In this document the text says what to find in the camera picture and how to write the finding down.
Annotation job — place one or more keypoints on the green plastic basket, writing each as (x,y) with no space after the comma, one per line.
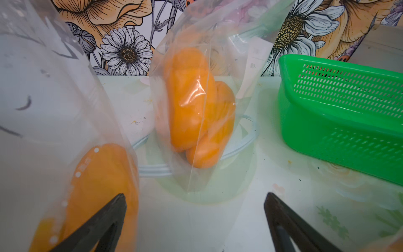
(343,113)

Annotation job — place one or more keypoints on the silver metal case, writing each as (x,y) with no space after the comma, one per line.
(381,48)

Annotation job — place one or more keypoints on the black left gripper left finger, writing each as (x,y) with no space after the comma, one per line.
(101,232)

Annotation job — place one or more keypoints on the clear zip-top bag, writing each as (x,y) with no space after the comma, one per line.
(54,109)
(237,38)

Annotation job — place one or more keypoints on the orange mango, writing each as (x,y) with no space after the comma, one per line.
(49,233)
(104,172)
(192,95)
(211,146)

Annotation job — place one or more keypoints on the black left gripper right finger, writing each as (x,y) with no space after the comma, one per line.
(287,229)

